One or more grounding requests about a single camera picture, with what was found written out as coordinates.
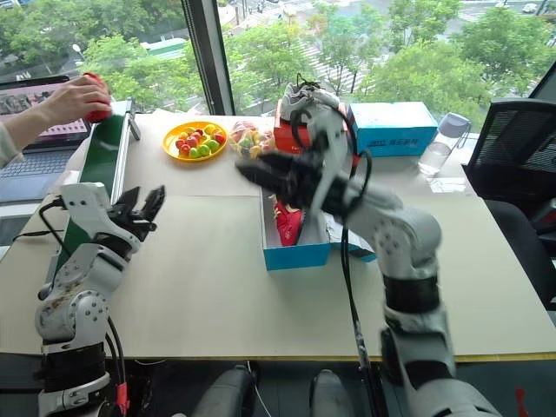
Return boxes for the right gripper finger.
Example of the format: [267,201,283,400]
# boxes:
[256,150,297,175]
[234,160,287,193]

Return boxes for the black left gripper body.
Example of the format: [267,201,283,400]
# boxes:
[106,203,158,242]

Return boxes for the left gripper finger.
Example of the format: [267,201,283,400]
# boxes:
[113,186,142,215]
[142,184,168,221]

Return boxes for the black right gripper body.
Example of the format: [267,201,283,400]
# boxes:
[281,149,328,209]

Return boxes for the red shoebox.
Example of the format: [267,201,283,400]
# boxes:
[273,102,362,169]

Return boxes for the open blue shoebox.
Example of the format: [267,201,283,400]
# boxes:
[259,182,379,272]

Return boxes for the person's bare hand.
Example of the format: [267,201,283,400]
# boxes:
[41,76,112,127]

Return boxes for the clear bag of toy fruit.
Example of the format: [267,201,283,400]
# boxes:
[228,120,276,158]

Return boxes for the red sneaker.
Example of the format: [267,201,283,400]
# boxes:
[272,195,327,248]

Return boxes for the yellow plate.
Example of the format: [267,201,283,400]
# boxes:
[162,120,228,163]

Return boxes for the green conveyor belt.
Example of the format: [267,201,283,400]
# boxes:
[46,98,142,288]

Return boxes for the grey sneaker with black laces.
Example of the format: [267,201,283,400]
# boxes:
[280,73,342,121]

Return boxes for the grey laptop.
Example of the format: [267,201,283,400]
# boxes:
[0,75,95,205]

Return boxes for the closed blue cardboard box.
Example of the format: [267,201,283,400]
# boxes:
[347,102,439,158]

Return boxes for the clear water bottle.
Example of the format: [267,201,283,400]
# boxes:
[418,111,473,176]

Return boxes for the dark rounded shape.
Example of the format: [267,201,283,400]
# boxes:
[192,364,258,417]
[308,369,354,417]

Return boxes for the black mesh office chair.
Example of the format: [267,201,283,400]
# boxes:
[461,98,556,310]

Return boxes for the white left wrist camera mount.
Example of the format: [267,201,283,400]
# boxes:
[59,182,145,254]

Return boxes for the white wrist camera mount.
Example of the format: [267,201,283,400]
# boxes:
[59,182,145,254]
[305,107,349,215]

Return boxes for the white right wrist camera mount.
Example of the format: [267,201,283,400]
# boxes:
[305,107,349,215]

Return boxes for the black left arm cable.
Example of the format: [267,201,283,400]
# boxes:
[11,195,73,258]

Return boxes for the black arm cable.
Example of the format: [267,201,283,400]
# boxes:
[11,195,73,258]
[289,108,384,417]

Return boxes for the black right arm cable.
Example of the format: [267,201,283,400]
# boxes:
[289,108,384,417]

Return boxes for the dark window frame post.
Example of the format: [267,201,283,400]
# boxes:
[180,0,236,116]

